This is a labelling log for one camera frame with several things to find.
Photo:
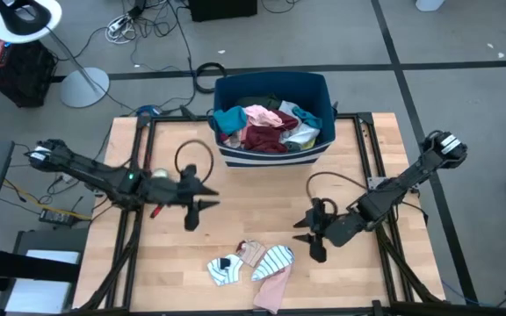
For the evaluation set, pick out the navy white-striped fabric basket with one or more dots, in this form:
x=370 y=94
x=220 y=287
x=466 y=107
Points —
x=270 y=83

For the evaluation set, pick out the small silver tin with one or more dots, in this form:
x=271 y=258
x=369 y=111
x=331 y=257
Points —
x=161 y=173

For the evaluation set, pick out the teal knit garment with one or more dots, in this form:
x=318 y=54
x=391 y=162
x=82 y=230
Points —
x=308 y=117
x=231 y=119

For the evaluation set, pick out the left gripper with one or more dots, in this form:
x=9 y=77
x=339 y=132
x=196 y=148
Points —
x=185 y=193

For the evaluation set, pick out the white striped sock dark heel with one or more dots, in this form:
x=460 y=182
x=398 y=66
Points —
x=224 y=272

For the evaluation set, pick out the white garment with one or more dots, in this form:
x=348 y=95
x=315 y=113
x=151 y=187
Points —
x=301 y=134

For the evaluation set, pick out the black curved object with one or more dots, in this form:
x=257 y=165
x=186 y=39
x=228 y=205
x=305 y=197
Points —
x=20 y=17

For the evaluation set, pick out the white round floor stand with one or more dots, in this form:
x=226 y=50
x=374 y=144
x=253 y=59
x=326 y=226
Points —
x=84 y=88

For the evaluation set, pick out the beige checked garment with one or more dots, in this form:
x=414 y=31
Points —
x=250 y=253

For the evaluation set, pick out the white power strip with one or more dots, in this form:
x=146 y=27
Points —
x=119 y=25

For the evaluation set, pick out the white teal-striped sock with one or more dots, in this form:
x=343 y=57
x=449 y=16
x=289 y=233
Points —
x=272 y=262

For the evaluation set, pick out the maroon garment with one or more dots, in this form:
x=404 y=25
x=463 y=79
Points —
x=264 y=138

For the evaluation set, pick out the light pink sock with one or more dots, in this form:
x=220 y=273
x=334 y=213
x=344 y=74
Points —
x=272 y=289
x=262 y=116

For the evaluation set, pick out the black power adapter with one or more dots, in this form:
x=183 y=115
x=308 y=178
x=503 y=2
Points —
x=55 y=216

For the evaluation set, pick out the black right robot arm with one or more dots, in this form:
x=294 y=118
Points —
x=411 y=180

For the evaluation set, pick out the black box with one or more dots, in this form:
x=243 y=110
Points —
x=222 y=9

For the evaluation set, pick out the grey metal bracket plate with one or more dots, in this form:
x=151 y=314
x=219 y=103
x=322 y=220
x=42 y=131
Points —
x=376 y=182

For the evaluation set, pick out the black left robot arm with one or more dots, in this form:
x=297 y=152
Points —
x=81 y=169

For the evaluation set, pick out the grey cabinet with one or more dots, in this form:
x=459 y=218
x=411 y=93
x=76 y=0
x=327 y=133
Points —
x=42 y=263

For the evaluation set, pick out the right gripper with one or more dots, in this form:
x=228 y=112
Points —
x=323 y=230

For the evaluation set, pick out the black crate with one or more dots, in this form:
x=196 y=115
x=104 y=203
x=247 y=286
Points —
x=20 y=79

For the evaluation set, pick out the black aluminium table frame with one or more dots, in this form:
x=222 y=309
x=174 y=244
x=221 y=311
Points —
x=130 y=246

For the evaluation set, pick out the white object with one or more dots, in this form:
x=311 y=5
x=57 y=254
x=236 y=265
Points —
x=428 y=4

